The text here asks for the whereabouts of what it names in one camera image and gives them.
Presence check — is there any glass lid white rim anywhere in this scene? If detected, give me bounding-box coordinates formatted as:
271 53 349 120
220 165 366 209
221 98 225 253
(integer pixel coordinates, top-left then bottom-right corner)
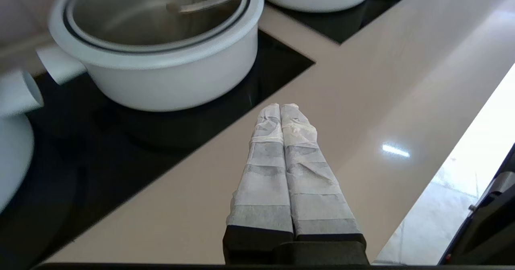
48 0 267 71

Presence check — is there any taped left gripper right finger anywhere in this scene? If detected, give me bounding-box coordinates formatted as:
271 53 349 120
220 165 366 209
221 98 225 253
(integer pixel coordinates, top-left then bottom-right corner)
280 103 367 244

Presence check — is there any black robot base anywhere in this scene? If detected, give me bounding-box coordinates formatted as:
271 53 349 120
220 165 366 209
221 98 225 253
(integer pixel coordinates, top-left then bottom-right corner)
441 143 515 266

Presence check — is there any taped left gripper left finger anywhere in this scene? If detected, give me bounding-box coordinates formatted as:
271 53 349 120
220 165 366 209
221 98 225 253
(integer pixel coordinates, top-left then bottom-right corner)
223 104 294 262

